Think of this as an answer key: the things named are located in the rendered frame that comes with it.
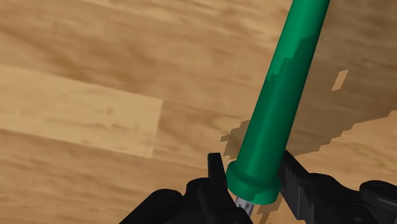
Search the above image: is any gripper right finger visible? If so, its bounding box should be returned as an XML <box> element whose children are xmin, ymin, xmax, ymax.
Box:
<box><xmin>277</xmin><ymin>150</ymin><xmax>397</xmax><ymax>224</ymax></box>

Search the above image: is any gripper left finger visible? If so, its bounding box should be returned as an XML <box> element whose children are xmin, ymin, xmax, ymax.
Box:
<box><xmin>119</xmin><ymin>152</ymin><xmax>254</xmax><ymax>224</ymax></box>

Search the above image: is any green cylindrical handle tool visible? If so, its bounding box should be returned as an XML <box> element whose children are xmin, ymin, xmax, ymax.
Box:
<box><xmin>225</xmin><ymin>0</ymin><xmax>331</xmax><ymax>216</ymax></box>

